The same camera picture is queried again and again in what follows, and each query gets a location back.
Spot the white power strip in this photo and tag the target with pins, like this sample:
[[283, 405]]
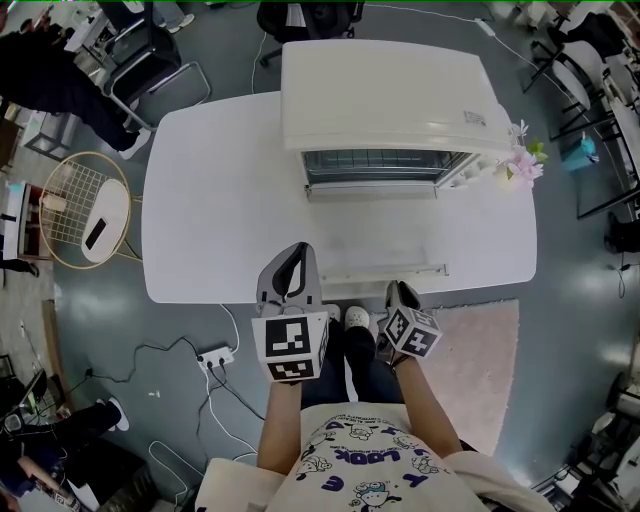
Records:
[[216, 357], [484, 26]]

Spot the black trousers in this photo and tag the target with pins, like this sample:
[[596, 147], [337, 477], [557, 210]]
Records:
[[360, 370]]

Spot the grey armchair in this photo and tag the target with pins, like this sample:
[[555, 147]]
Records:
[[575, 75]]

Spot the teal bin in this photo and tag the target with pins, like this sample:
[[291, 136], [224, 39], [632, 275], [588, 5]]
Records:
[[580, 152]]

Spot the person's right forearm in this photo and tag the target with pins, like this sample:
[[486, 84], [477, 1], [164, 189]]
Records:
[[430, 410]]

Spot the black phone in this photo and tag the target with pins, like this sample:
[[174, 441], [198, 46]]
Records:
[[95, 234]]

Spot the black mesh office chair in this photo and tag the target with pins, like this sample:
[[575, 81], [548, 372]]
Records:
[[310, 20]]

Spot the black cantilever chair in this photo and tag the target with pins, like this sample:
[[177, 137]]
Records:
[[145, 55]]

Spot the glass oven door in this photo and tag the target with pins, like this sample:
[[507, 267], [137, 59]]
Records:
[[380, 272]]

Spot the white side table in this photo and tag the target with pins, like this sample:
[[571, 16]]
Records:
[[12, 220]]

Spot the pink rug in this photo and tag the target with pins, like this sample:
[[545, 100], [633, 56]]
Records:
[[465, 360]]

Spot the white seat cushion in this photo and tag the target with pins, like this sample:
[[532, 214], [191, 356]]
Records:
[[107, 210]]

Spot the pink flowers in cream pot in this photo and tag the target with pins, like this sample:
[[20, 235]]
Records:
[[522, 165]]

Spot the white black-legged desk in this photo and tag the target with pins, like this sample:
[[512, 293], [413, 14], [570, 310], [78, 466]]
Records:
[[625, 150]]

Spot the white oven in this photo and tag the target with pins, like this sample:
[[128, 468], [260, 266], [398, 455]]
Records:
[[380, 90]]

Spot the cream printed t-shirt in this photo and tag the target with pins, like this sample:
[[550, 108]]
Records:
[[375, 465]]

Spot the white shoe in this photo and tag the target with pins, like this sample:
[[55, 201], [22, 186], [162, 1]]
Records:
[[357, 317], [332, 311]]

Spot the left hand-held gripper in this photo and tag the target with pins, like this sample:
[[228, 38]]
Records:
[[290, 340]]

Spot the person's left forearm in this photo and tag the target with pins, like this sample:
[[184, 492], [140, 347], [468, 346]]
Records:
[[280, 430]]

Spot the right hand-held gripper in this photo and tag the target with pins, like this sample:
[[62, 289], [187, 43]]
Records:
[[412, 332]]

